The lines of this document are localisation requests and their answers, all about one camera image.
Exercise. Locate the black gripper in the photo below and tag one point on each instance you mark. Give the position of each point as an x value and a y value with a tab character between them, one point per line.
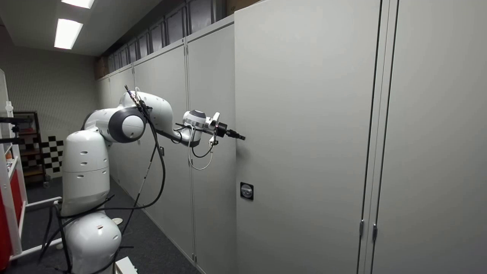
222	129

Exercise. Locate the pegboard-backed grey locker door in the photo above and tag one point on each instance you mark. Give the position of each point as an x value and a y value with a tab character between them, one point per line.
314	126

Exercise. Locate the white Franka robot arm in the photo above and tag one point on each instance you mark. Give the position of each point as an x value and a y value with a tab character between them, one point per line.
84	167

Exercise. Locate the black locker door lock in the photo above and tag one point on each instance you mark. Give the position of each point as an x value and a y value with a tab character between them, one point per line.
162	151
247	190

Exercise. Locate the grey metal locker door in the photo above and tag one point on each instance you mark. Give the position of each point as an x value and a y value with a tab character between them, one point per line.
175	76
146	76
218	76
442	137

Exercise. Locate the grey metal locker cabinet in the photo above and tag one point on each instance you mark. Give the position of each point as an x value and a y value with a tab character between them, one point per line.
116	91

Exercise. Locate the row of dark windows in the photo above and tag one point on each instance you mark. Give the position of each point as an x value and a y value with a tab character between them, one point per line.
172	24

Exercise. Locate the small white floor piece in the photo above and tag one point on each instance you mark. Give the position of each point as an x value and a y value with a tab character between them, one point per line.
116	221

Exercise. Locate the black white checkerboard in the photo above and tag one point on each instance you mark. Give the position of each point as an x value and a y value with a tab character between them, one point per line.
50	154

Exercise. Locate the rectangular ceiling light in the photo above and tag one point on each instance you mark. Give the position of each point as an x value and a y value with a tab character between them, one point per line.
67	33
76	3

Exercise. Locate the dark wooden shelf unit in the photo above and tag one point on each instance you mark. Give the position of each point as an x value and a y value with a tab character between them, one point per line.
28	146

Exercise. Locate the red panel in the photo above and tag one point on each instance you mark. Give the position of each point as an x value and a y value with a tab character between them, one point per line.
17	195

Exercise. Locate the black horizontal bar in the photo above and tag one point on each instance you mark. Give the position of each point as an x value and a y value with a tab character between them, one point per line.
8	140
8	120

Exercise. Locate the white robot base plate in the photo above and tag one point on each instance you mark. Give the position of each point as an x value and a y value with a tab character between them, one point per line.
123	265

